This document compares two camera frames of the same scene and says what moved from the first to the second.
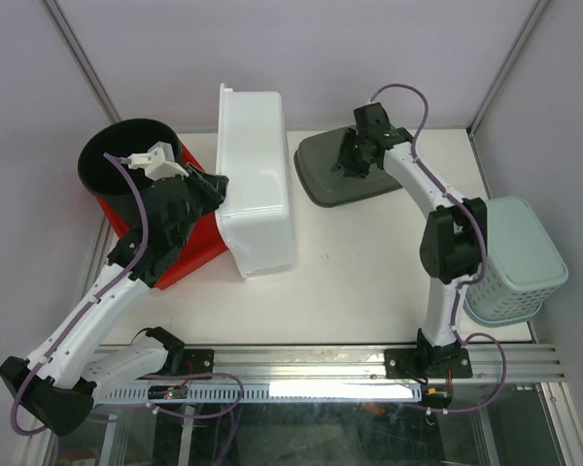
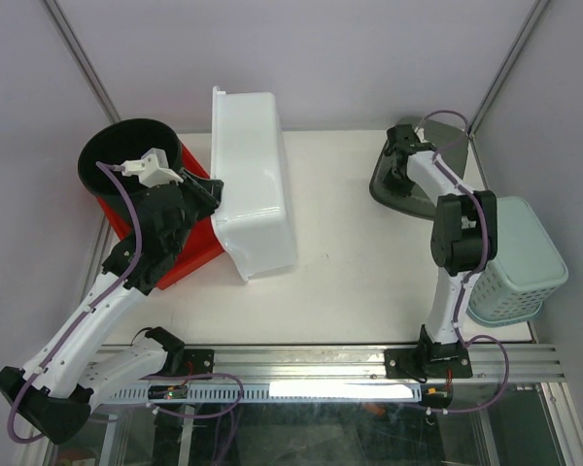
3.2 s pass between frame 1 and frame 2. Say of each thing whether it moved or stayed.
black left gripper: stayed
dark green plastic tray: moved
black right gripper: moved
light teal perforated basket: stayed
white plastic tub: stayed
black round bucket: stayed
